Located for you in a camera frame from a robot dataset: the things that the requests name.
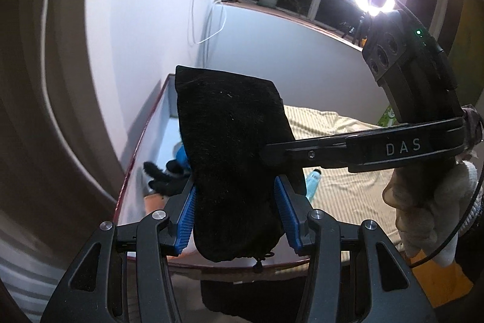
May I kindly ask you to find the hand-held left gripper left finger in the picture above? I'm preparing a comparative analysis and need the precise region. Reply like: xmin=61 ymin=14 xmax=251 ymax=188
xmin=40 ymin=175 xmax=198 ymax=323

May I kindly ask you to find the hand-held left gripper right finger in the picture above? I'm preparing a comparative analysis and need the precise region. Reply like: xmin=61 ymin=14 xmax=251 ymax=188
xmin=273 ymin=175 xmax=437 ymax=323

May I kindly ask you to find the black sock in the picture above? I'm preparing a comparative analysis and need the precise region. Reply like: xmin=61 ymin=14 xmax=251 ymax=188
xmin=175 ymin=65 xmax=305 ymax=264

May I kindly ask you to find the pink soft item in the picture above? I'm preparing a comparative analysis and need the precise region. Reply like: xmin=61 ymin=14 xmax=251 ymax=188
xmin=145 ymin=193 xmax=169 ymax=215

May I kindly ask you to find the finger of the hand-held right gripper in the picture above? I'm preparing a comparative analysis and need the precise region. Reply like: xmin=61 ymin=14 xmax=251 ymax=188
xmin=259 ymin=135 xmax=349 ymax=169

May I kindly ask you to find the beige striped blanket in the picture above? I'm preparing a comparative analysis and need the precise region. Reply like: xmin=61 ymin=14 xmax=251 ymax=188
xmin=283 ymin=104 xmax=417 ymax=257

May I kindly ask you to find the person's right hand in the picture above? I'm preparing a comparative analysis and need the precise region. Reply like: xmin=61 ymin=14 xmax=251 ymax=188
xmin=382 ymin=160 xmax=484 ymax=267

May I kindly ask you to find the green box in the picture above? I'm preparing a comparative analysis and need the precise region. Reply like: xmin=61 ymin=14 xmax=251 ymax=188
xmin=377 ymin=104 xmax=398 ymax=127

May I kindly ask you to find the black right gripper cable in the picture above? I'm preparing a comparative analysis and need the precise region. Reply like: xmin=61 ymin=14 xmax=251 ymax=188
xmin=409 ymin=172 xmax=484 ymax=268

